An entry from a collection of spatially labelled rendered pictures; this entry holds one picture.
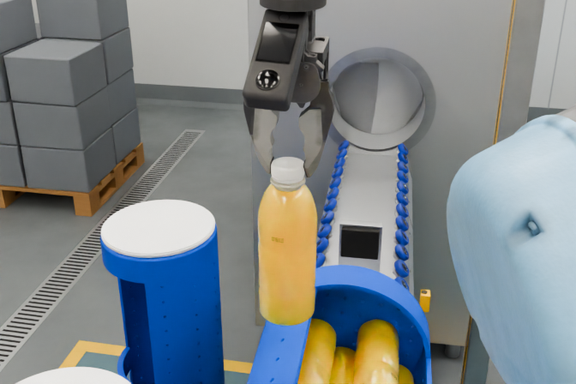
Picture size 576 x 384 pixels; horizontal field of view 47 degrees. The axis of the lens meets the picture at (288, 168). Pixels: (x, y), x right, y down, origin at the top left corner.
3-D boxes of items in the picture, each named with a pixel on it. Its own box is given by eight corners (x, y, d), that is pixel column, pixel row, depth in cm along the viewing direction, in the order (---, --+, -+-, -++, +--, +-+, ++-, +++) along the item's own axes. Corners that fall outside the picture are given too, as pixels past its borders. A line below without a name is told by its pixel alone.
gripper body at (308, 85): (330, 85, 80) (334, -18, 74) (321, 112, 72) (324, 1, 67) (267, 80, 81) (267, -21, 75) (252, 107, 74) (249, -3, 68)
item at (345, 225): (379, 278, 163) (382, 222, 157) (378, 286, 159) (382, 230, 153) (338, 273, 164) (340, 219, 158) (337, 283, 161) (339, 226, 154)
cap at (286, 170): (278, 171, 81) (278, 157, 80) (309, 175, 80) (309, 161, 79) (266, 183, 77) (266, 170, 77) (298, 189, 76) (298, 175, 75)
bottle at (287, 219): (270, 288, 90) (270, 162, 82) (321, 298, 88) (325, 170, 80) (251, 318, 84) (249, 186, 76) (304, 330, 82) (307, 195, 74)
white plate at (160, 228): (156, 190, 182) (156, 194, 183) (75, 232, 161) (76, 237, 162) (237, 216, 169) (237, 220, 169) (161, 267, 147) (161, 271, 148)
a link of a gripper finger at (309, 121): (337, 157, 82) (327, 87, 78) (331, 180, 77) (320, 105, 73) (312, 159, 83) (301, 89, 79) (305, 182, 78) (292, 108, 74)
